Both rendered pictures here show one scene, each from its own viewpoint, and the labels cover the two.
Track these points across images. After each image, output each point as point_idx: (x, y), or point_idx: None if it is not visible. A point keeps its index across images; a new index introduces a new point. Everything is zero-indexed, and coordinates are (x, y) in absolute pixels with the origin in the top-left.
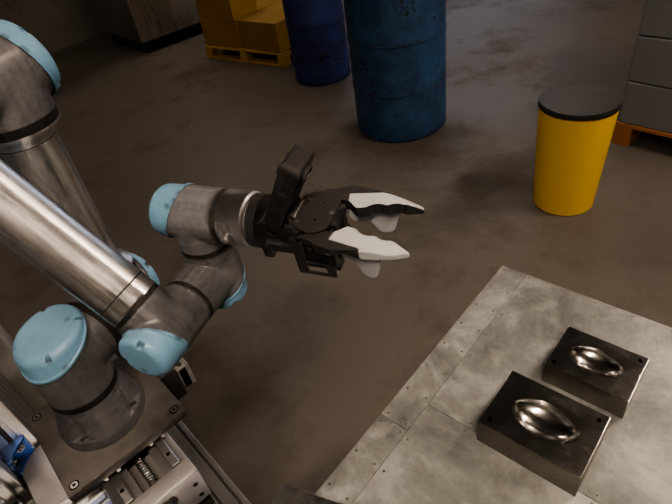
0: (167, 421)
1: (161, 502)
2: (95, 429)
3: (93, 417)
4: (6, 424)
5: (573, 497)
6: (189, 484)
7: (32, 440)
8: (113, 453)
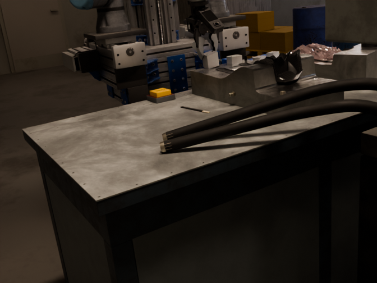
0: (239, 16)
1: (234, 31)
2: (215, 8)
3: (215, 3)
4: (175, 21)
5: None
6: (244, 32)
7: (179, 36)
8: (219, 18)
